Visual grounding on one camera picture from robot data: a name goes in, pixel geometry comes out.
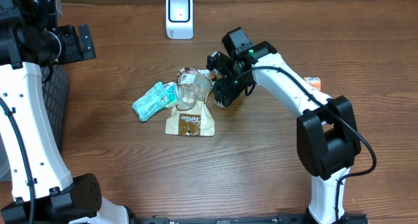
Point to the brown white snack pouch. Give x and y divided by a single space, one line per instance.
191 117

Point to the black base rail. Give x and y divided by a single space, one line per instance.
215 220

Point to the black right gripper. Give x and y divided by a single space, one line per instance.
227 91

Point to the white barcode scanner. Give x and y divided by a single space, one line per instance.
179 19

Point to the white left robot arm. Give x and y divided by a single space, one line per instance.
43 188

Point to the teal white tissue pack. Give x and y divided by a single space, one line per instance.
172 94

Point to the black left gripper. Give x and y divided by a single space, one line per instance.
85 41

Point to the grey plastic mesh basket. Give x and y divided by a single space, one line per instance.
55 94

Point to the light green wet wipes pack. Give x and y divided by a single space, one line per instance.
151 102

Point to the green lid seasoning jar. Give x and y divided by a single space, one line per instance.
221 100

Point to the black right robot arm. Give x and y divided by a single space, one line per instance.
326 129

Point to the orange tissue pack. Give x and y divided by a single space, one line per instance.
315 82

